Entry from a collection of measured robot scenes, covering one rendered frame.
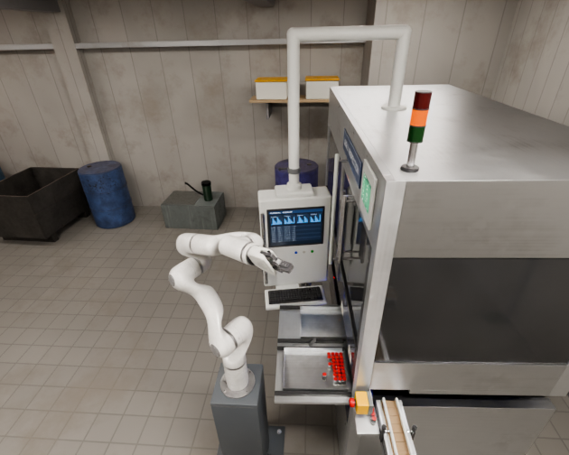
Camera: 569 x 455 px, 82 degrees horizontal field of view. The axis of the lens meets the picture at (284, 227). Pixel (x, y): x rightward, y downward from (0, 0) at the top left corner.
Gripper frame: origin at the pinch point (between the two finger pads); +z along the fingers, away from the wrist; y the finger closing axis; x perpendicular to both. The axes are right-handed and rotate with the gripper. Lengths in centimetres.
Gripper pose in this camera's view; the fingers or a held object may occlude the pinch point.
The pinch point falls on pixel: (286, 266)
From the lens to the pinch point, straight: 112.3
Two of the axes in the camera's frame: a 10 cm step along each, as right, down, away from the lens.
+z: 7.6, 2.1, -6.2
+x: 5.4, -7.4, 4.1
